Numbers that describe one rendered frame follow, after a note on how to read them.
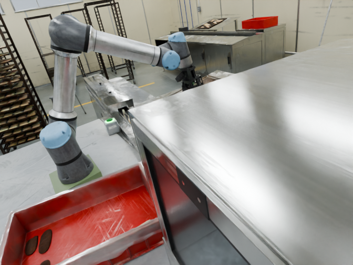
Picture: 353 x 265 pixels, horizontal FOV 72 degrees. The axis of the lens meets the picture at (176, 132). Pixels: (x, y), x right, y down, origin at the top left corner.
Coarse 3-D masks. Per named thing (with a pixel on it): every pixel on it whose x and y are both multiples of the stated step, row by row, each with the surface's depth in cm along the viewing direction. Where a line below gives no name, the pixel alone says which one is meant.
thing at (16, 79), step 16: (0, 16) 292; (0, 32) 259; (0, 48) 264; (16, 48) 311; (16, 64) 275; (0, 80) 306; (16, 80) 284; (0, 96) 292; (16, 96) 313; (32, 96) 293; (0, 112) 290; (16, 112) 301; (32, 112) 318; (0, 128) 306; (16, 128) 315; (32, 128) 306; (0, 144) 297; (16, 144) 310
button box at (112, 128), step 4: (116, 120) 144; (104, 124) 147; (108, 124) 142; (112, 124) 143; (116, 124) 144; (108, 128) 142; (112, 128) 144; (116, 128) 145; (108, 132) 143; (112, 132) 145; (116, 132) 146
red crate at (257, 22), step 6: (252, 18) 440; (258, 18) 438; (264, 18) 428; (270, 18) 396; (276, 18) 403; (246, 24) 423; (252, 24) 412; (258, 24) 402; (264, 24) 394; (270, 24) 400; (276, 24) 408
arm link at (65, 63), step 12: (60, 48) 92; (60, 60) 96; (72, 60) 97; (60, 72) 97; (72, 72) 99; (60, 84) 99; (72, 84) 102; (60, 96) 101; (72, 96) 104; (60, 108) 103; (72, 108) 107; (48, 120) 106; (60, 120) 104; (72, 120) 107
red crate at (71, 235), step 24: (144, 192) 93; (72, 216) 88; (96, 216) 86; (120, 216) 84; (144, 216) 82; (72, 240) 78; (96, 240) 76; (144, 240) 68; (24, 264) 73; (96, 264) 64; (120, 264) 67
